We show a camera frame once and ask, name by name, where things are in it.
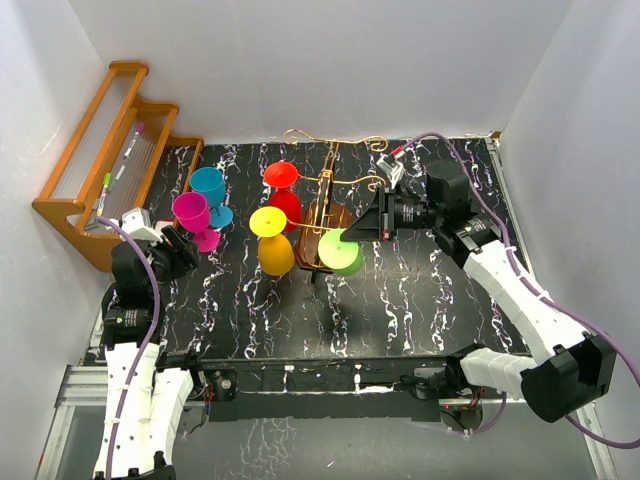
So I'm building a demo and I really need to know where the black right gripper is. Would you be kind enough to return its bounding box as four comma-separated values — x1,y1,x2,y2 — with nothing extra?
340,186,443,243

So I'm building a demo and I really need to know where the green wine glass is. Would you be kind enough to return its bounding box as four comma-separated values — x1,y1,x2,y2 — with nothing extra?
317,228,364,276

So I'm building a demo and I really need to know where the magenta wine glass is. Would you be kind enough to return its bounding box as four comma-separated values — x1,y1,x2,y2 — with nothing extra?
172,192,220,253

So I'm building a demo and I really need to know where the blue wine glass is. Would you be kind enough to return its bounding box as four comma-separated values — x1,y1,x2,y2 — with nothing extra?
190,167,233,229

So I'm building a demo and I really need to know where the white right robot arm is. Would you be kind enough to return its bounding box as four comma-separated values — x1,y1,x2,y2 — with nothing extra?
341,159,616,423

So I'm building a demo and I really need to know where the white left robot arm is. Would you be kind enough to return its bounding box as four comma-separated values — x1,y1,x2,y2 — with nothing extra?
93,223,207,479

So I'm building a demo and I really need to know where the brown wooden rack base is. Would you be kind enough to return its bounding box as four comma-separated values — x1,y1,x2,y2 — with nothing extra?
293,202,352,274

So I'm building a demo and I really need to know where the yellow orange wine glass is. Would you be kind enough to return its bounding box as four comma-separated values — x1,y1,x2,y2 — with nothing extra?
249,206,295,276

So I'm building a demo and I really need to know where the red wine glass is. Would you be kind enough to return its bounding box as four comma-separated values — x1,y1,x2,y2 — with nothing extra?
263,161,302,232

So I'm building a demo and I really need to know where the orange wooden tiered shelf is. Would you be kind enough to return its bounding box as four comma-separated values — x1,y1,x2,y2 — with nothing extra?
32,60,204,272

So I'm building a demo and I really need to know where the green capped marker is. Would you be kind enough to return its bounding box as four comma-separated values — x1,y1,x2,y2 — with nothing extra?
96,172,112,217

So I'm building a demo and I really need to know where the purple capped marker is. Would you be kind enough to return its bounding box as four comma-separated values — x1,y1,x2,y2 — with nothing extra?
123,122,145,161

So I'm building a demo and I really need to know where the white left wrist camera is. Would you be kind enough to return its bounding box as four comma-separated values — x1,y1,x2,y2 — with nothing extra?
121,207,163,242

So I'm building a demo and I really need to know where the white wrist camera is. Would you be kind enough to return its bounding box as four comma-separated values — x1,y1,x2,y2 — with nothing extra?
376,147,406,189
121,207,163,242

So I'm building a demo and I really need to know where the gold wire glass rack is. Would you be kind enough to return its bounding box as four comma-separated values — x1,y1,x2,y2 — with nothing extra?
283,128,389,285

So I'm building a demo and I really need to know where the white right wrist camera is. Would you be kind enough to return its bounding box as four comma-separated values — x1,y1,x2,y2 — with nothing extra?
376,147,406,189

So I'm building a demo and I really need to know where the aluminium frame rail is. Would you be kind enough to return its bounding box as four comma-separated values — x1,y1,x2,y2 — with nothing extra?
34,362,619,480

